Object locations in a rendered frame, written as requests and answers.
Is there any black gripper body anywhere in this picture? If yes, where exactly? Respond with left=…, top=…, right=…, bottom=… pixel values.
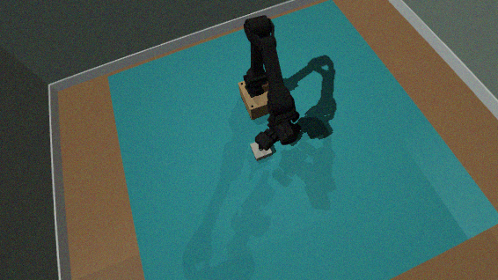
left=255, top=111, right=299, bottom=151

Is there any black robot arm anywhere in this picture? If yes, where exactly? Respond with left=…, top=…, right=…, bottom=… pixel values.
left=243, top=15, right=301, bottom=145

